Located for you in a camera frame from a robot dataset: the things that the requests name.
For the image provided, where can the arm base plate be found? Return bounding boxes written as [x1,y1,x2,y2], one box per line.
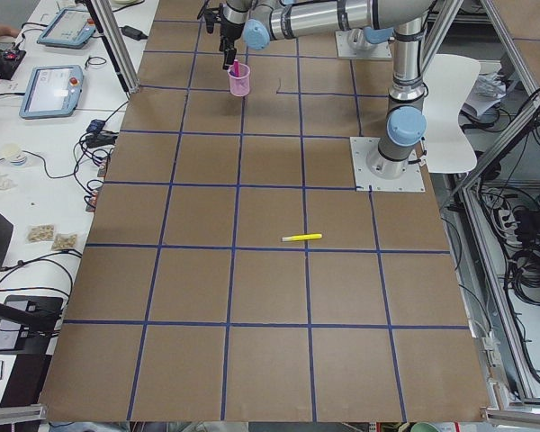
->
[336,29,392,61]
[350,137,425,193]

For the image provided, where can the aluminium frame post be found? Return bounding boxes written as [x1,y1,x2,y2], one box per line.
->
[85,0,140,95]

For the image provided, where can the pink mesh cup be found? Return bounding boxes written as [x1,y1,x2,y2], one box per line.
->
[228,63,250,97]

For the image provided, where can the near teach pendant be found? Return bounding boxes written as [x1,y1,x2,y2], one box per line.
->
[19,65,84,120]

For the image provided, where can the far teach pendant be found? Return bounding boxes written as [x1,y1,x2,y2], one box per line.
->
[37,8,95,50]

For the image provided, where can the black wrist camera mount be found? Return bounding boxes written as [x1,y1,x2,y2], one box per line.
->
[196,1,223,34]

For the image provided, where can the yellow highlighter pen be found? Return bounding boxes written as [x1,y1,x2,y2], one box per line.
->
[281,233,323,242]

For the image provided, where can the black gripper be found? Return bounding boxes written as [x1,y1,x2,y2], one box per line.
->
[219,13,246,70]

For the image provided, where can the pink highlighter pen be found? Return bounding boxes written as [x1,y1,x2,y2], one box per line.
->
[231,59,240,78]

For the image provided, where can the black power adapter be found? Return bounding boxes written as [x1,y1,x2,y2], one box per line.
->
[120,25,148,41]

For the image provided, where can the teach pendant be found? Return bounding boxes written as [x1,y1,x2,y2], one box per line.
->
[37,8,95,50]
[19,65,84,120]

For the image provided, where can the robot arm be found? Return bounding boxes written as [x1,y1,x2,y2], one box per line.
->
[198,0,431,179]

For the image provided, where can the white chair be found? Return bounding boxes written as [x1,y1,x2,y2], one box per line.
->
[423,54,481,174]

